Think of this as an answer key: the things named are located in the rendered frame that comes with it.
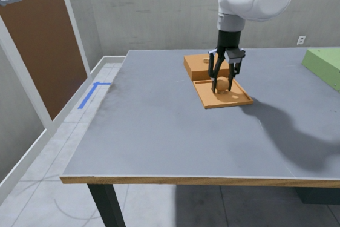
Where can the tan ball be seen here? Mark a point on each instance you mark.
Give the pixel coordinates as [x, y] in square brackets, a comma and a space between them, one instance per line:
[222, 84]

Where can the tan rimmed tray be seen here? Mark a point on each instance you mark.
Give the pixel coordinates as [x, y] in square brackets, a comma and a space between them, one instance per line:
[237, 96]

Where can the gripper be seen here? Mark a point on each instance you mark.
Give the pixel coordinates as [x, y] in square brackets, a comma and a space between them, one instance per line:
[225, 39]

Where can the brown square box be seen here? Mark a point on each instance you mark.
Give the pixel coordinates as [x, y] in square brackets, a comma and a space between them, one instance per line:
[197, 67]

